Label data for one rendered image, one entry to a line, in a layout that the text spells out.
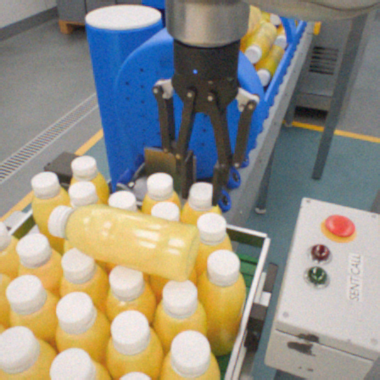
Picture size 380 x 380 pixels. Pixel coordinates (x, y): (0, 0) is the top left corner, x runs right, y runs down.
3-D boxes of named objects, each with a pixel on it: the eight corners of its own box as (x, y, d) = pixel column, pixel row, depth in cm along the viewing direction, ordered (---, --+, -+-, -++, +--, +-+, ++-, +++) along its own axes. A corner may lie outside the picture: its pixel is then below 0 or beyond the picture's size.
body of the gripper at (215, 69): (252, 30, 43) (244, 103, 49) (182, 22, 45) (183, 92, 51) (235, 52, 38) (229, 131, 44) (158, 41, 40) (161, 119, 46)
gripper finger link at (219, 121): (212, 81, 47) (223, 80, 46) (226, 156, 53) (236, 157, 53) (203, 93, 44) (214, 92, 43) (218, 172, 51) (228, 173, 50)
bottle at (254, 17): (266, 16, 103) (253, 35, 91) (249, 33, 107) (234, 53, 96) (250, -3, 101) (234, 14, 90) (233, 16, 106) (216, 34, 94)
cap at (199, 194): (187, 192, 59) (187, 183, 57) (211, 189, 59) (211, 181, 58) (191, 209, 56) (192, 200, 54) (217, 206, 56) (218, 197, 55)
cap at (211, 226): (231, 229, 53) (231, 220, 51) (215, 246, 50) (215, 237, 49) (207, 217, 54) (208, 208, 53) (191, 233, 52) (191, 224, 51)
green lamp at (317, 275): (327, 273, 42) (330, 266, 41) (325, 288, 40) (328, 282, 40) (307, 268, 43) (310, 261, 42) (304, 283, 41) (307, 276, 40)
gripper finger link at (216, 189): (219, 155, 53) (225, 156, 53) (217, 193, 58) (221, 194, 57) (213, 167, 51) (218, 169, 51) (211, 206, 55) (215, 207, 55)
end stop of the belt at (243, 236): (264, 246, 65) (266, 233, 63) (263, 249, 64) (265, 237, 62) (65, 193, 76) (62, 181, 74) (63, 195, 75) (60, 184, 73)
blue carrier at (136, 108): (302, 49, 138) (323, -40, 119) (245, 195, 76) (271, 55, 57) (227, 36, 145) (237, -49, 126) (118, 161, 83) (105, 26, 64)
